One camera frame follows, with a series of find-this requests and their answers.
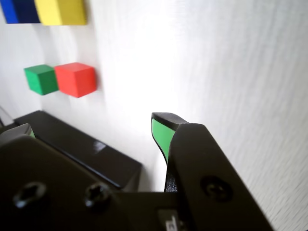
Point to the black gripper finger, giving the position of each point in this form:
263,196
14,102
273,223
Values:
204,168
48,180

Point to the green cube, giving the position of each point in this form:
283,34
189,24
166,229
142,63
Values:
39,80

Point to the red cube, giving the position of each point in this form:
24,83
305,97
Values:
75,80

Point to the yellow cube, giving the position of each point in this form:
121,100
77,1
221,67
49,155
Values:
60,12

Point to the blue cube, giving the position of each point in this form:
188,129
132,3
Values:
14,12

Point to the black open cardboard box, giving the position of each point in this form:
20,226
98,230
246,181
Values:
72,144

